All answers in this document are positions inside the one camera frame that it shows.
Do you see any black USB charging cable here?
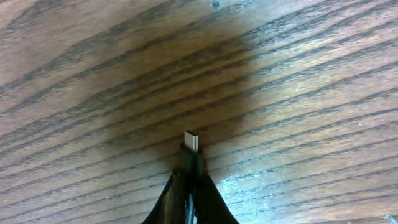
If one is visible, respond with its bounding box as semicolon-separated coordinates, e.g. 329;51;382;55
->
180;129;205;224

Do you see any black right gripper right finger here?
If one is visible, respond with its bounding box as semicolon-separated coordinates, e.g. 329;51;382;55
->
194;174;239;224

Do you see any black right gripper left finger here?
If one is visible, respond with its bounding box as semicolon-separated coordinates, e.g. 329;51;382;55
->
142;169;187;224

